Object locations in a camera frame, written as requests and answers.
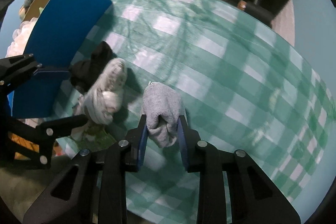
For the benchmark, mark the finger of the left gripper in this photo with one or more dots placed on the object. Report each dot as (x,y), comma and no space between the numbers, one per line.
(18,70)
(15,155)

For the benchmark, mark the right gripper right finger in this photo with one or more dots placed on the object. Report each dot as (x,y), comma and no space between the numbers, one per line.
(234,177)

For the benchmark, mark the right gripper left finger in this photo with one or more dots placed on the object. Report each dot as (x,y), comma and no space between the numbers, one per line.
(69,198)

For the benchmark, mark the green glitter pouch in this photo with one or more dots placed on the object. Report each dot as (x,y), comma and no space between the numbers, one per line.
(95,138)

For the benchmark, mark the white mesh bath pouf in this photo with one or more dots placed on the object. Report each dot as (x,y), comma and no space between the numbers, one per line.
(20,38)

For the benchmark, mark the white gray sock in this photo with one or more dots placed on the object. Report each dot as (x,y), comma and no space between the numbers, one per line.
(102,100)

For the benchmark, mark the black sock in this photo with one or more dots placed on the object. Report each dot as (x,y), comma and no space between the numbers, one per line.
(84,73)

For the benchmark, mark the blue cardboard box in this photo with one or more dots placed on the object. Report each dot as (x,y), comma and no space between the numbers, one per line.
(59,32)

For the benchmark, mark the green checkered tablecloth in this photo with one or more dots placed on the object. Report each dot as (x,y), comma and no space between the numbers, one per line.
(243,87)

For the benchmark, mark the black device on box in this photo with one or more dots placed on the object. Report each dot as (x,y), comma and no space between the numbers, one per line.
(255,9)

